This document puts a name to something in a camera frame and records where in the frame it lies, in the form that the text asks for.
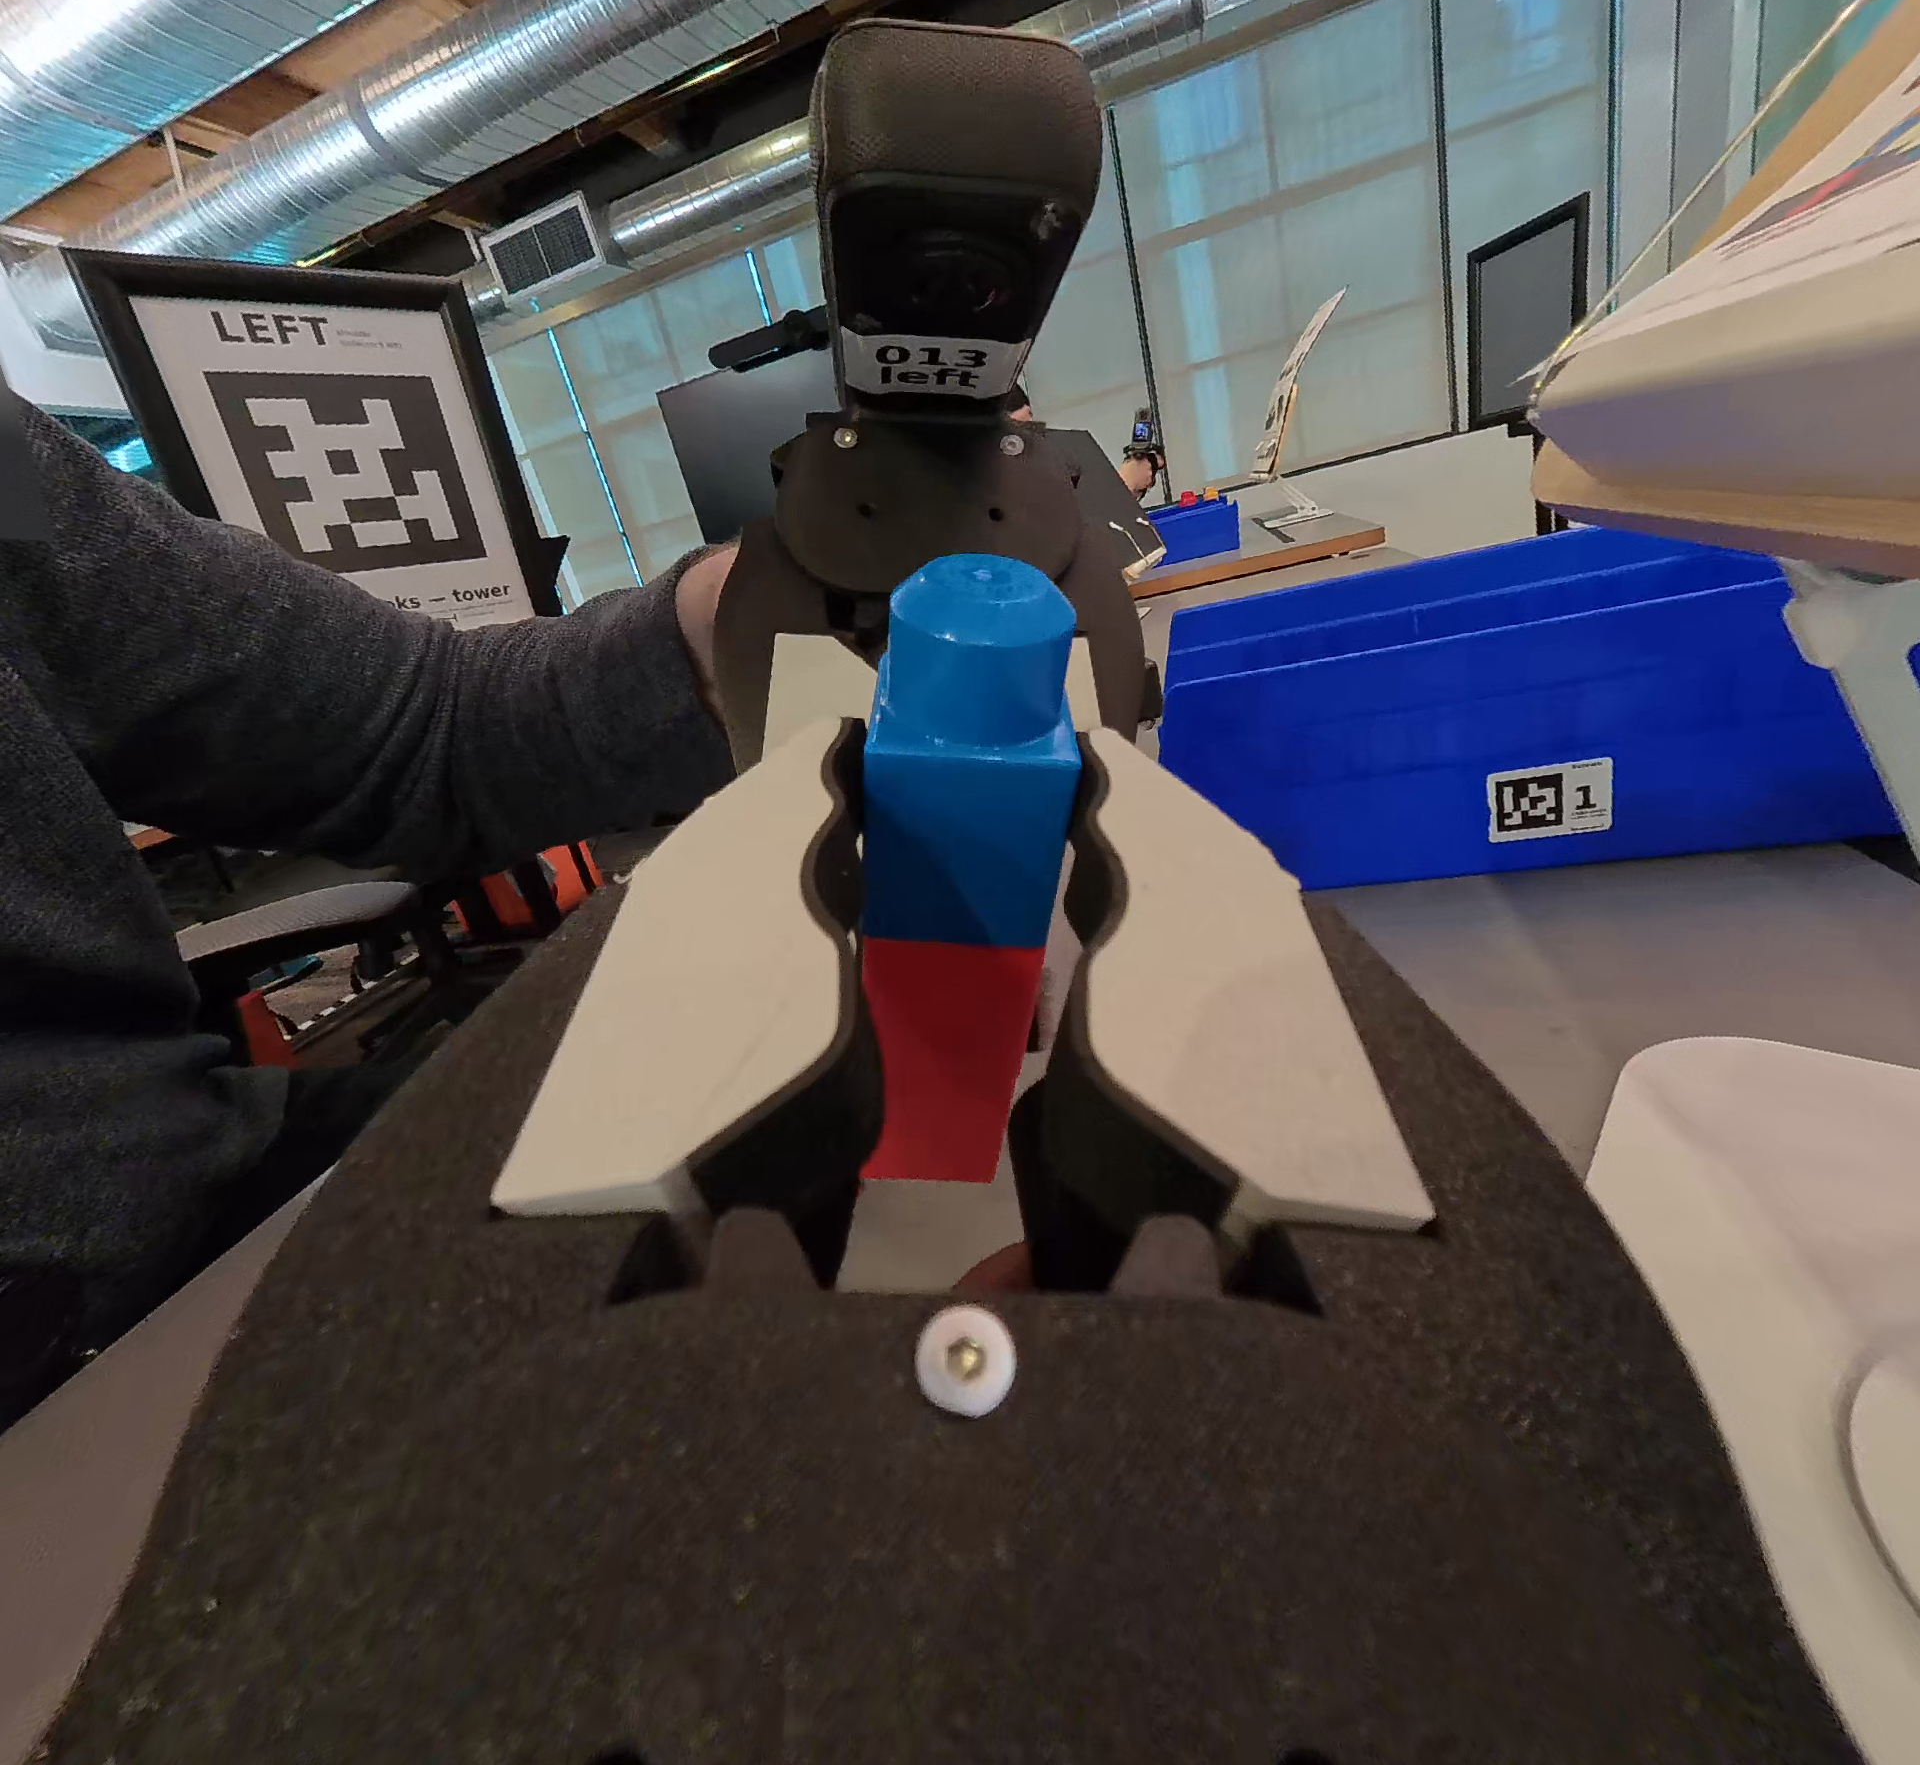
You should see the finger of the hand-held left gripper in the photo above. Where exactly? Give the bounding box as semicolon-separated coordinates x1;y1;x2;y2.
1031;881;1082;1046
764;632;887;764

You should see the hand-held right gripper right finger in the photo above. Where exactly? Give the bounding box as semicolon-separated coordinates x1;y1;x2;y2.
1007;731;1438;1296

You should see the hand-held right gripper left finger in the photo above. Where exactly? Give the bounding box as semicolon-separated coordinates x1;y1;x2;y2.
489;719;887;1296

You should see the blue building block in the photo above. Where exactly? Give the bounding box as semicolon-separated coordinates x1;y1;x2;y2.
858;555;1085;952

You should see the blue tagged plastic bin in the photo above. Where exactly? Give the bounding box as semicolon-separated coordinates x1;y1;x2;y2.
1162;527;1908;892

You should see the person's left forearm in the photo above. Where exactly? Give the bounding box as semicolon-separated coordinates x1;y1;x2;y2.
0;400;739;883

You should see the grey desk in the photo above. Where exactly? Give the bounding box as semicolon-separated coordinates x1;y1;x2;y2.
0;565;1920;1765

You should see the black monitor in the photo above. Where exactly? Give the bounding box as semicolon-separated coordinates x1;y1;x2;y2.
656;370;824;549

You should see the orange traffic cone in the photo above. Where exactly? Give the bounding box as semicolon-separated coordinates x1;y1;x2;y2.
449;842;606;939

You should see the black webcam bar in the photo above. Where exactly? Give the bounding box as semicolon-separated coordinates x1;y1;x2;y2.
708;307;834;372

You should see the small blue plastic bin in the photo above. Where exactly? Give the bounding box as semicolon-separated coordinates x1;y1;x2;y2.
1152;490;1243;565

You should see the light wooden table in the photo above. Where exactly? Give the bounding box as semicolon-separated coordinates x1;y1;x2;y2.
1124;512;1386;600

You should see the white standing sign card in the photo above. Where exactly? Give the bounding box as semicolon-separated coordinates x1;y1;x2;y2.
1251;286;1347;484

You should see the black office chair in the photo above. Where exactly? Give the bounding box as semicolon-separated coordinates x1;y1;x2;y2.
175;881;429;1063

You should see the dark screen on floor stand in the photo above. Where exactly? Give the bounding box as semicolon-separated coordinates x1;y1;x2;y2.
1466;193;1592;433

